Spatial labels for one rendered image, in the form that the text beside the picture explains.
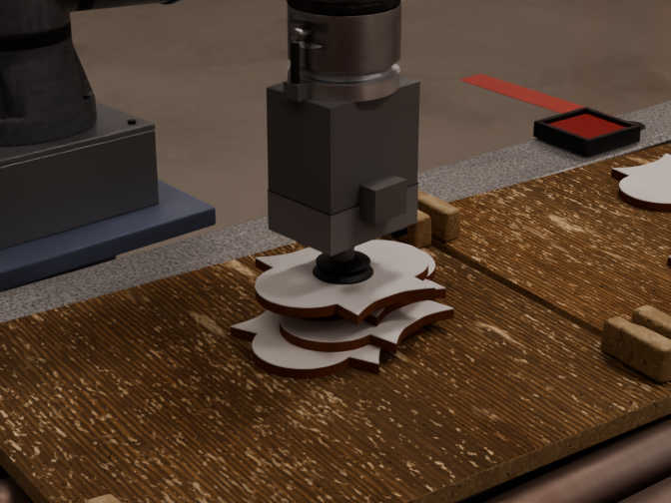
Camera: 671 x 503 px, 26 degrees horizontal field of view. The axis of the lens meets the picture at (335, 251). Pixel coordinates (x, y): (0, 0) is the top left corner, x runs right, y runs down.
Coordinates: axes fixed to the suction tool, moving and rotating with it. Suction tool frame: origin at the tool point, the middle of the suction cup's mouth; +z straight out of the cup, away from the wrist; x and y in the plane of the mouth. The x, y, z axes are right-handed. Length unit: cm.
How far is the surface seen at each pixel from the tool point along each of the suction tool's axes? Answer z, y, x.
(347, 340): 1.5, -3.5, -4.1
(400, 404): 3.1, -5.0, -10.6
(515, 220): 3.1, 24.2, 4.1
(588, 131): 4, 48, 15
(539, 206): 3.1, 28.1, 4.6
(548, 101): 97, 279, 197
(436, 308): 1.4, 4.4, -5.0
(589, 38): 97, 345, 231
